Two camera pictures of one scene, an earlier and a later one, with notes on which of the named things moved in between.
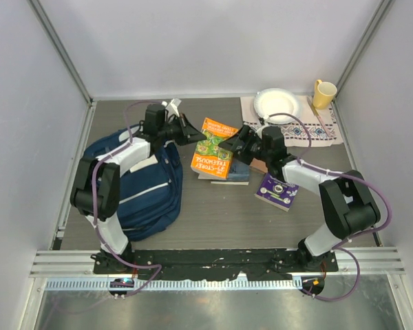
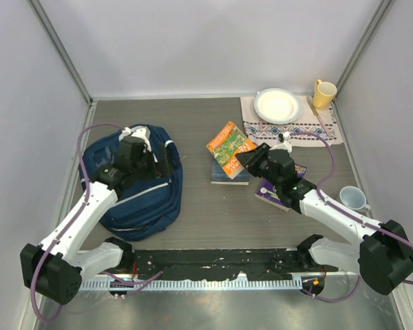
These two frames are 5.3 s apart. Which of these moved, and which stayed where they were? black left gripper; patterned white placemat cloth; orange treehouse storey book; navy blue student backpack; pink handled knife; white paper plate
Moved: orange treehouse storey book; black left gripper
Stayed: pink handled knife; navy blue student backpack; white paper plate; patterned white placemat cloth
